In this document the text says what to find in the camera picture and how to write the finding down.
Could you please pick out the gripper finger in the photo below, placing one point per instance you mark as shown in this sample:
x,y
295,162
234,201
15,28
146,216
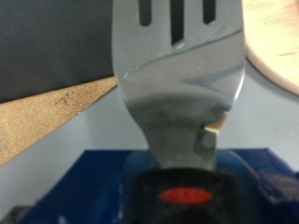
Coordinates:
x,y
19,216

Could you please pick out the grey backdrop curtain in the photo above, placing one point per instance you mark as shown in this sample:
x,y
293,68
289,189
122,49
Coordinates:
x,y
46,37

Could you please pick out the metal spatula with blue grip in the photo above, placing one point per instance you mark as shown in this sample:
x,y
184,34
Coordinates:
x,y
177,93

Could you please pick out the silver toaster oven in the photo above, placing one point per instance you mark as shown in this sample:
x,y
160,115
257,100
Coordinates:
x,y
264,124

